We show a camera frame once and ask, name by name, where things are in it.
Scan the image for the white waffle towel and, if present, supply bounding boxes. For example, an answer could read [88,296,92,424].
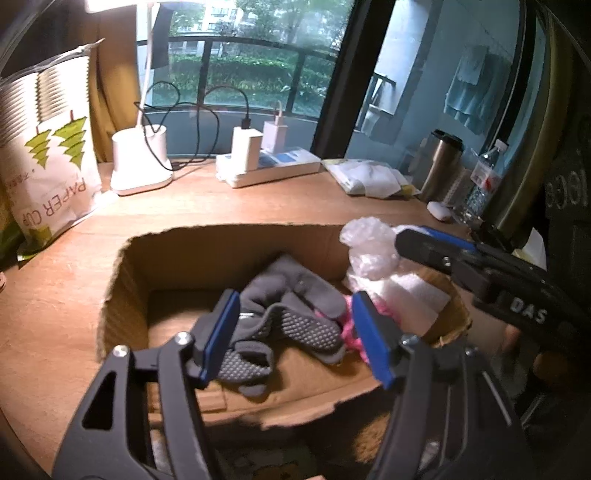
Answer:
[342,271,451,336]

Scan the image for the pink fuzzy sock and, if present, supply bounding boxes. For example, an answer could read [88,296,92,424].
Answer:
[313,297,403,365]

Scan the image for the grey gloves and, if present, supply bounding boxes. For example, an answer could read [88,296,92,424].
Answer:
[217,254,348,398]

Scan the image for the person hand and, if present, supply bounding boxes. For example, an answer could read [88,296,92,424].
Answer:
[501,325,561,381]

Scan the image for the white earbuds case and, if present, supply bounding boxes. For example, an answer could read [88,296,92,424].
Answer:
[427,201,452,223]

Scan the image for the clear water bottle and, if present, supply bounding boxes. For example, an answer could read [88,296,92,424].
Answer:
[457,139,508,225]

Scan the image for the brown cardboard box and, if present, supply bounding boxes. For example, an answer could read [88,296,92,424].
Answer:
[95,223,473,428]

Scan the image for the white tissue pack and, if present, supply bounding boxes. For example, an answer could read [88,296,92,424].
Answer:
[322,159,419,200]

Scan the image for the steel travel mug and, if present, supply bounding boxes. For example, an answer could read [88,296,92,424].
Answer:
[417,129,465,203]

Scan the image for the cartoon print cloth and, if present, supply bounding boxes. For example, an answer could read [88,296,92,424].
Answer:
[216,445,324,480]

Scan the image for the hanging teal towel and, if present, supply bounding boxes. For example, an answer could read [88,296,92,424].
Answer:
[444,45,511,135]

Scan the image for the white power strip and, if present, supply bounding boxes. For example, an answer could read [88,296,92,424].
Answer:
[215,148,322,189]

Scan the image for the white desk lamp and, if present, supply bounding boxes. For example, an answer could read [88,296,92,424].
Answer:
[84,0,173,196]

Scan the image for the paper cup bag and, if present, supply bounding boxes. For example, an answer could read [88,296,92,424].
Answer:
[1,44,101,261]

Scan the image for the brown curtain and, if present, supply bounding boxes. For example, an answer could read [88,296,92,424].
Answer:
[85,6,140,162]

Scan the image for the white charger with black cable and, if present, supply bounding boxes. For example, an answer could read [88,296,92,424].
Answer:
[133,81,264,173]

